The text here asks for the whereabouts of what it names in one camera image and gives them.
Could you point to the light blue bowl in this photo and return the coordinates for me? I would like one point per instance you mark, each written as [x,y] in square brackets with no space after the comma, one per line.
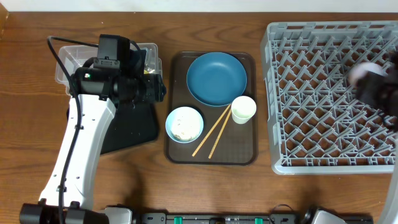
[186,112]

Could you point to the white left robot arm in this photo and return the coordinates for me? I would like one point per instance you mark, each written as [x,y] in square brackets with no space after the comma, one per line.
[68,195]

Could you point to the leftover rice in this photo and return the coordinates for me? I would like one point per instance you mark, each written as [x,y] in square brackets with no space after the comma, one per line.
[185,129]

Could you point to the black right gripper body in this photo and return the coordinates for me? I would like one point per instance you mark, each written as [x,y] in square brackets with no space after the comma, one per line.
[374,92]

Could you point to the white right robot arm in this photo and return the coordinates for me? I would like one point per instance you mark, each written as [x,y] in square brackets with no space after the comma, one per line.
[389,213]

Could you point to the white cup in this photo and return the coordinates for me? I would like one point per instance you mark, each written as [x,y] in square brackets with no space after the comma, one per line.
[243,108]

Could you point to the wooden chopstick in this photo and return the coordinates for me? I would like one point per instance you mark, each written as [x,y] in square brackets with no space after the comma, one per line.
[211,130]
[220,132]

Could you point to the black plastic waste tray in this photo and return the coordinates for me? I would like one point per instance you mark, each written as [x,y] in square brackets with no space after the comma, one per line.
[133,127]

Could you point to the pink cup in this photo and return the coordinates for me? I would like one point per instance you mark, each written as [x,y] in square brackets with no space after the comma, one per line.
[361,70]

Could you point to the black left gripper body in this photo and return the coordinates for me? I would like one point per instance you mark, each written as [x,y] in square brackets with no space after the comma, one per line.
[141,91]

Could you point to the left wooden chopstick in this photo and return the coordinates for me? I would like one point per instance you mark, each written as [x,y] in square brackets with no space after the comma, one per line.
[211,130]

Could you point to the clear plastic waste bin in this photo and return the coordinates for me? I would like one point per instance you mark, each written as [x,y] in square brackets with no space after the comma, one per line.
[74,56]

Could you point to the dark blue plate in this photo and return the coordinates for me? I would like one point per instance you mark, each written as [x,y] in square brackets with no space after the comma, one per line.
[216,78]

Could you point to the right wooden chopstick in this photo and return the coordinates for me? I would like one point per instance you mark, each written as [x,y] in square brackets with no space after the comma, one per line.
[220,132]

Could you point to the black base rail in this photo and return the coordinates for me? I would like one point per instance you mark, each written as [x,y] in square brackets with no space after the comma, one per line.
[314,215]

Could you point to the grey dishwasher rack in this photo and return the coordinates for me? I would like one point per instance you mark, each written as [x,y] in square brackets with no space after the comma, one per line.
[315,123]

